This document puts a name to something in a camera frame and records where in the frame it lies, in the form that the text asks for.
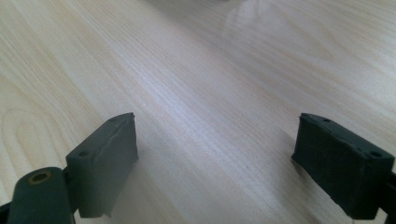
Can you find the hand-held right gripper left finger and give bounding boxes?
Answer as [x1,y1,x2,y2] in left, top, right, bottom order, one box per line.
[64,112,139,218]

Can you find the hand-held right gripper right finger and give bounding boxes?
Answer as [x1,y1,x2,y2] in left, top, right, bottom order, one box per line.
[290,112,396,220]

